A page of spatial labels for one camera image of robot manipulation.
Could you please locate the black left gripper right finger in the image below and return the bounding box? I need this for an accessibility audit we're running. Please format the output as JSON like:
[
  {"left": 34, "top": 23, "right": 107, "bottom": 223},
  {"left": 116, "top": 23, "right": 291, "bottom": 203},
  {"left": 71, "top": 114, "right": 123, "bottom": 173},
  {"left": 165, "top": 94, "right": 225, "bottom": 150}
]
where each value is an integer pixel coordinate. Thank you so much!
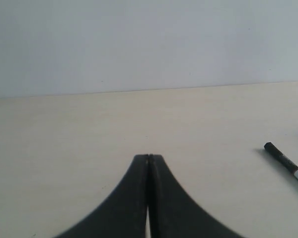
[{"left": 148, "top": 155, "right": 242, "bottom": 238}]

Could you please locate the black white whiteboard marker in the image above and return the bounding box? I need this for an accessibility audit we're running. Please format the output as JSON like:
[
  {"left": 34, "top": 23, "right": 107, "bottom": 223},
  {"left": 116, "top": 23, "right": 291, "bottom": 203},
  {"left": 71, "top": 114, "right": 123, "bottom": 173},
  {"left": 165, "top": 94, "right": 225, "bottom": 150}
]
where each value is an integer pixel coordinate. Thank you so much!
[{"left": 264, "top": 142, "right": 298, "bottom": 180}]

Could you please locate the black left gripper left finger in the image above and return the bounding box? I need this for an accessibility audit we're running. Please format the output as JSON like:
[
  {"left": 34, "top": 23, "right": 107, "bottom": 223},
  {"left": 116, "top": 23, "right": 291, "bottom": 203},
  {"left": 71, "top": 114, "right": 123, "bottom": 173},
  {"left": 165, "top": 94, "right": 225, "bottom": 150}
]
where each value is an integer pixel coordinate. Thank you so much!
[{"left": 58, "top": 155, "right": 149, "bottom": 238}]

